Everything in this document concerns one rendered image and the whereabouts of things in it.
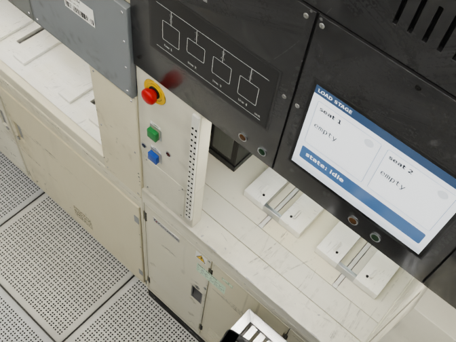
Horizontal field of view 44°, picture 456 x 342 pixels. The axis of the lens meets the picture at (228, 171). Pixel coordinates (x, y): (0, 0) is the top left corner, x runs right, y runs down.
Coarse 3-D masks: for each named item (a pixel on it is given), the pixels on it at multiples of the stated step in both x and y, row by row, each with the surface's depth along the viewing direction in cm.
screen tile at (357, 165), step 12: (324, 108) 90; (312, 120) 94; (324, 120) 92; (336, 120) 90; (312, 132) 96; (336, 132) 92; (348, 132) 90; (360, 132) 88; (312, 144) 98; (324, 144) 96; (360, 144) 90; (336, 156) 96; (348, 156) 94; (360, 156) 92; (372, 156) 90; (348, 168) 96; (360, 168) 94; (360, 180) 96
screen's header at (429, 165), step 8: (320, 88) 88; (328, 96) 88; (336, 104) 88; (344, 104) 87; (344, 112) 88; (352, 112) 87; (360, 120) 87; (368, 120) 85; (368, 128) 86; (376, 128) 85; (384, 136) 85; (392, 136) 84; (392, 144) 85; (400, 144) 84; (408, 152) 84; (416, 152) 83; (416, 160) 84; (424, 160) 83; (432, 168) 83; (440, 176) 82; (448, 176) 81
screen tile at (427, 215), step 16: (384, 160) 88; (400, 160) 86; (400, 176) 88; (416, 176) 86; (384, 192) 93; (400, 192) 91; (432, 192) 86; (448, 192) 83; (400, 208) 93; (416, 208) 90; (432, 208) 88; (448, 208) 85; (432, 224) 90
